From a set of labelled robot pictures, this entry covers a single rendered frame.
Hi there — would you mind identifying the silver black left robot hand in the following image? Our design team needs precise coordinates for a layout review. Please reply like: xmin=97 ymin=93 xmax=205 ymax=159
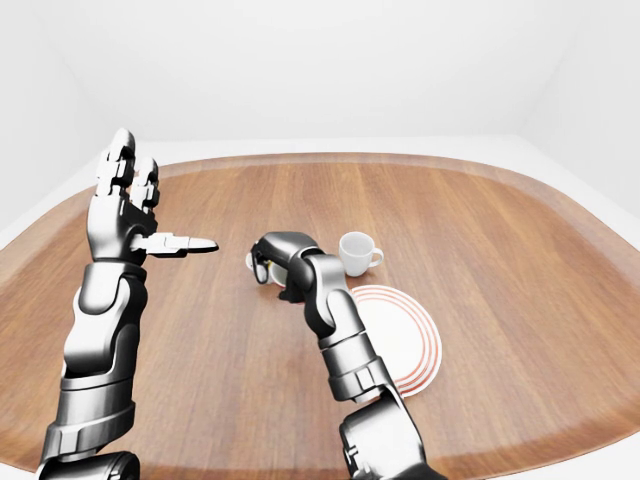
xmin=86 ymin=127 xmax=220 ymax=265

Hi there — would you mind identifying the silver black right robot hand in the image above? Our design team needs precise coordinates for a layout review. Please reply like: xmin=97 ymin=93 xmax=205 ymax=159
xmin=250 ymin=231 xmax=322 ymax=304

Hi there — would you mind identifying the red and white mug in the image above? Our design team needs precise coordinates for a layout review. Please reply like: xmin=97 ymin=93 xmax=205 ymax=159
xmin=244 ymin=252 xmax=290 ymax=291

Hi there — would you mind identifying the white plate with red rings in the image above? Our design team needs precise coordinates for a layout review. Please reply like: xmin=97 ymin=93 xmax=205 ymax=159
xmin=349 ymin=285 xmax=444 ymax=399

